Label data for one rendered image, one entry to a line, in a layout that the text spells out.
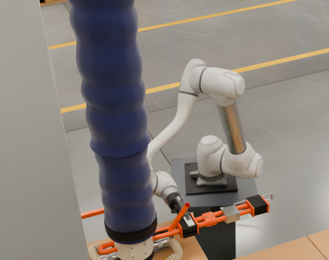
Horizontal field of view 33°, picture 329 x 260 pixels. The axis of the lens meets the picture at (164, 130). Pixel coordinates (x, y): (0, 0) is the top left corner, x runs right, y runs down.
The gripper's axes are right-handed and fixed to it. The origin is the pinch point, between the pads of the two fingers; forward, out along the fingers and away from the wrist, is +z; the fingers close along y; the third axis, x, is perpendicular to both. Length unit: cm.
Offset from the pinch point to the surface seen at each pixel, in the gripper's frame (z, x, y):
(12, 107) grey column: 109, 63, -129
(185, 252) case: 2.8, 3.5, 12.8
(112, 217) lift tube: 5.2, 34.9, -20.1
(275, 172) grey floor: -150, -131, 106
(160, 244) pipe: 1.3, 14.9, 4.8
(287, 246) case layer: -20, -64, 53
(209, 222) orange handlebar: 3.1, -8.4, -1.2
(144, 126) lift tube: 9, 18, -61
